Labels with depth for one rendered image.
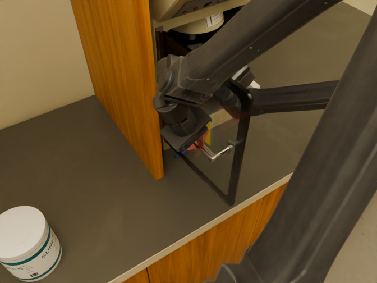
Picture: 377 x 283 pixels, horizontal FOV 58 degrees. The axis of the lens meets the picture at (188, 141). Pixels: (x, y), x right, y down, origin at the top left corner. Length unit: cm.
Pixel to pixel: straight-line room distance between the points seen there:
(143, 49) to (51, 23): 55
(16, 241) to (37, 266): 9
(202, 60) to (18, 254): 59
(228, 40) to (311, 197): 25
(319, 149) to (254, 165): 83
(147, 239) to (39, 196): 36
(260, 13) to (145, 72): 41
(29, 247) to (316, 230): 68
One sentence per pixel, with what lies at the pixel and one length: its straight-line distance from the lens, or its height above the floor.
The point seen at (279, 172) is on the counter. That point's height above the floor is 94.
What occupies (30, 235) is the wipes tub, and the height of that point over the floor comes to 109.
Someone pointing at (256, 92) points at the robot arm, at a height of 125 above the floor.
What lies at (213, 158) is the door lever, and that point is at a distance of 77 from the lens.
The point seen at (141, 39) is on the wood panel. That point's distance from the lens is 73.
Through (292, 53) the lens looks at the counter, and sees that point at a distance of 164.
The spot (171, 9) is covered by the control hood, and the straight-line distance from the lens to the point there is 75.
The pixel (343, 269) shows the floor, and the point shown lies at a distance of 211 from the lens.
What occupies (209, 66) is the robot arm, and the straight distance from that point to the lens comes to 50.
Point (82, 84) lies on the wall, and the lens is 139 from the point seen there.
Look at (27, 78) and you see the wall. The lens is 131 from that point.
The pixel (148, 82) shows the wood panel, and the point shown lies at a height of 132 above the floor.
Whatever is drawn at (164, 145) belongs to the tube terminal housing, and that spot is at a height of 96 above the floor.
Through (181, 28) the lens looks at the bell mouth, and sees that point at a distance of 97.
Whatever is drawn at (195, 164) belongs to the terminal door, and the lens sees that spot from 98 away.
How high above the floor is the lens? 180
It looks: 48 degrees down
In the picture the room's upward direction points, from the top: straight up
